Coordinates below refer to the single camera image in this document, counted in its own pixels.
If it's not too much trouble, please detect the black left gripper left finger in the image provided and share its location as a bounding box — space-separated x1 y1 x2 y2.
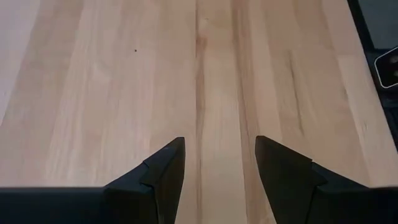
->
0 136 187 224

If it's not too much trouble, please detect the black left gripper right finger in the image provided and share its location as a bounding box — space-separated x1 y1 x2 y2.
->
254 135 398 224

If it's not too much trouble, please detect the white edged black plate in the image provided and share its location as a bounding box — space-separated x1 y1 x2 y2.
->
374 46 398 90

